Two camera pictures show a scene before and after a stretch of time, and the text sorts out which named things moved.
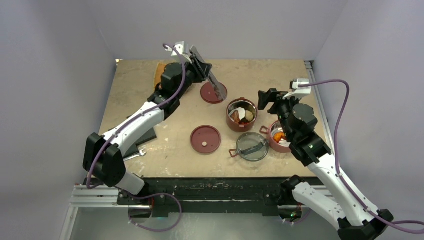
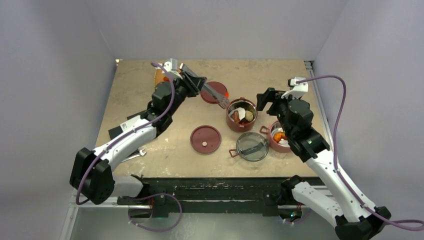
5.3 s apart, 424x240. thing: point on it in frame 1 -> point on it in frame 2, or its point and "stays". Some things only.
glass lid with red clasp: (251, 147) stays
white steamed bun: (248, 115) stays
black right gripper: (273, 96) stays
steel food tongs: (220, 89) -> (219, 97)
